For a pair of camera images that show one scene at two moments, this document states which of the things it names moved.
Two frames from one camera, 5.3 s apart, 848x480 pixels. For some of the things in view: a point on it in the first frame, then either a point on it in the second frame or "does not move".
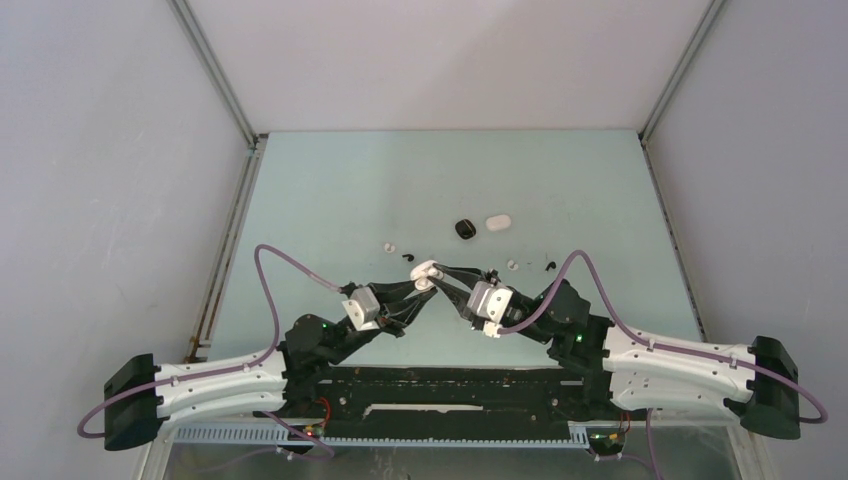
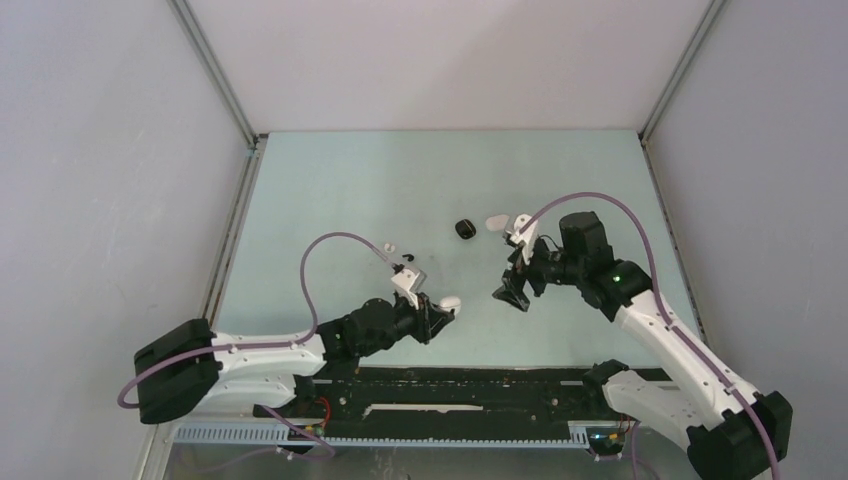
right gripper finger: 466,272 -> 513,294
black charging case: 465,228 does not move
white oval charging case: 498,222 does not move
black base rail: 538,392 does not move
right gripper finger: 459,298 -> 513,284
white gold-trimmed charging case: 420,271 -> 447,303
